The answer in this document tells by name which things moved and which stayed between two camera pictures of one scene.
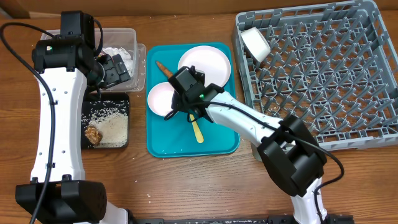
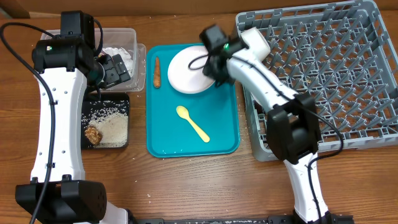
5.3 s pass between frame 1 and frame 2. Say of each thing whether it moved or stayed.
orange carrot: moved
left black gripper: stayed
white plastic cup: stayed
